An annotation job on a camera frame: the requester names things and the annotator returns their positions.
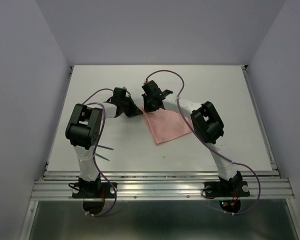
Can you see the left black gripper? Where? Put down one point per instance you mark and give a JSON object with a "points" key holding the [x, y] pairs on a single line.
{"points": [[134, 110]]}

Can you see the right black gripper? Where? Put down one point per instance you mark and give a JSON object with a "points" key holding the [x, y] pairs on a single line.
{"points": [[147, 108]]}

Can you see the pink satin napkin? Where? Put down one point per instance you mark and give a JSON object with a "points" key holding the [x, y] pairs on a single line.
{"points": [[165, 125]]}

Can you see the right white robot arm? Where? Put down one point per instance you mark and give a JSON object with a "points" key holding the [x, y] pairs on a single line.
{"points": [[206, 125]]}

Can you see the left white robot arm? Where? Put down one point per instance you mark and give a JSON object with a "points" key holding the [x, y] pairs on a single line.
{"points": [[85, 126]]}

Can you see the teal plastic utensil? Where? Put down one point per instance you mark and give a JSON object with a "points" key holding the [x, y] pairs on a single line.
{"points": [[104, 147]]}

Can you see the teal plastic spoon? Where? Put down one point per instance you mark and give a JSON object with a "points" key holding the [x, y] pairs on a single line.
{"points": [[102, 157]]}

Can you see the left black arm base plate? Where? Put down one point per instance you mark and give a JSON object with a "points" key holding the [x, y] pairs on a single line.
{"points": [[103, 191]]}

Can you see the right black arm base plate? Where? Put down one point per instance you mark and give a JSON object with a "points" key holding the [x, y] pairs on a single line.
{"points": [[218, 189]]}

